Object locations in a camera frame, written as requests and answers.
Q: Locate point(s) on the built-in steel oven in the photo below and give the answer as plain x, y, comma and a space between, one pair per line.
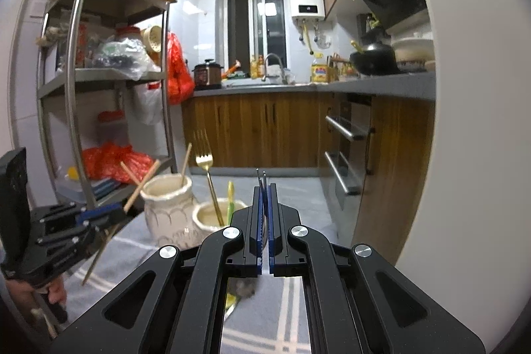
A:
348, 121

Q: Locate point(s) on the steel shelving rack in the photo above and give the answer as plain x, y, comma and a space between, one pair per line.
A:
75, 79

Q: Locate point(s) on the window with sliding frame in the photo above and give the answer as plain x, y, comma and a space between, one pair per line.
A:
254, 32

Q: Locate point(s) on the cream ceramic double utensil holder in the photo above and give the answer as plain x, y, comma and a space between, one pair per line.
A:
174, 216

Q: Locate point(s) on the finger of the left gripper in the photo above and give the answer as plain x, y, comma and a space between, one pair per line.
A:
68, 229
115, 211

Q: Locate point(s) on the black wok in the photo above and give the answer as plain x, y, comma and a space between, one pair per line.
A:
376, 59

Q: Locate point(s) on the hanging red plastic bag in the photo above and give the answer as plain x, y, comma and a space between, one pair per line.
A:
180, 84

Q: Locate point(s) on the grey striped table cloth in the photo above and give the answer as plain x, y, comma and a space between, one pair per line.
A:
270, 318

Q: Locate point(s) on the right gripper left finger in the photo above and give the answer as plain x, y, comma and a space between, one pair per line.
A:
174, 302

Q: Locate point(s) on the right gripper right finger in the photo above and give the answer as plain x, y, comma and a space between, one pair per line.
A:
355, 300

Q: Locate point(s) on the yellow oil bottle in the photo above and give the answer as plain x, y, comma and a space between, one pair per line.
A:
319, 69

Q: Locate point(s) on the electric pressure cooker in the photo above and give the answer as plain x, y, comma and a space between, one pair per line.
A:
207, 75

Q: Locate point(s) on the steel kitchen faucet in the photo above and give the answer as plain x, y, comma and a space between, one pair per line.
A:
273, 69

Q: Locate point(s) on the white plastic bag hanging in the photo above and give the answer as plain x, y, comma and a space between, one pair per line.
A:
147, 103

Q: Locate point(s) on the wooden base cabinets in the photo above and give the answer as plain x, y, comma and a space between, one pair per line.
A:
286, 133

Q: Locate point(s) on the red plastic bag on shelf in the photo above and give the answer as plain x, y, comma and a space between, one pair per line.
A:
105, 162

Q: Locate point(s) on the clear plastic bag on shelf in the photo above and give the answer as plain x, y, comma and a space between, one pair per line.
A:
127, 55

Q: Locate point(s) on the gold fork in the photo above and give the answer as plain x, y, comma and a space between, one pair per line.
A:
204, 160

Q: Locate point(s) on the white ceramic pot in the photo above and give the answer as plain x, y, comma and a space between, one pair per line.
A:
411, 54

